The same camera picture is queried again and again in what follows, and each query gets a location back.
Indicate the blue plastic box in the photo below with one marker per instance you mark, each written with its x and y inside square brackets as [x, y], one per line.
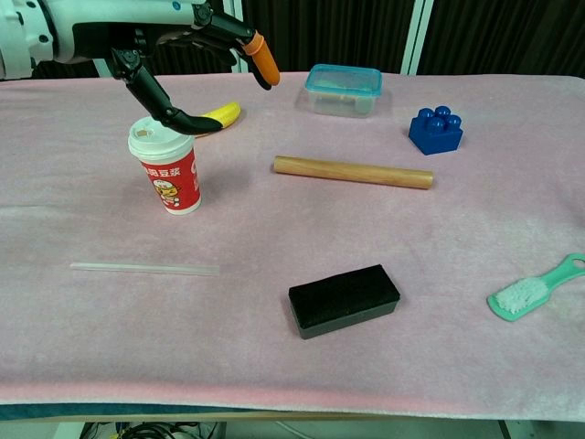
[343, 89]

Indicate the black curtain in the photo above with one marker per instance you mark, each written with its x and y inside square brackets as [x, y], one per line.
[329, 32]

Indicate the white frame post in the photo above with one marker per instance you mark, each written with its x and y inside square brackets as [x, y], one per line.
[237, 64]
[418, 36]

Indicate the yellow banana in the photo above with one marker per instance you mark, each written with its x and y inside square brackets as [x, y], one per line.
[227, 114]

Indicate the pink tablecloth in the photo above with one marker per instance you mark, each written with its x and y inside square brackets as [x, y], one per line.
[274, 228]

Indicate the blue toy building brick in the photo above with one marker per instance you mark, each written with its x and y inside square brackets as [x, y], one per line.
[436, 132]

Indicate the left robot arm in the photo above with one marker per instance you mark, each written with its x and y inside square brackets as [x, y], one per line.
[23, 32]

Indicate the black rectangular block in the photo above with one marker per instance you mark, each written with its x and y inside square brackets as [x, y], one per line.
[343, 297]

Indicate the green cleaning brush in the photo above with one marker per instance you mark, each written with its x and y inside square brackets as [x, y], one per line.
[521, 295]

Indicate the white and red cup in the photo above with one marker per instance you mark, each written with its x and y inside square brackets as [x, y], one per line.
[171, 178]

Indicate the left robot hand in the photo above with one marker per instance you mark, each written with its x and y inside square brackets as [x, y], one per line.
[91, 41]

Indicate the clear plastic straw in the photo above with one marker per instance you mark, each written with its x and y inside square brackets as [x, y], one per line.
[146, 269]

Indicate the wooden rolling pin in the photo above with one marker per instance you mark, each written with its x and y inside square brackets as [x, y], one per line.
[352, 172]

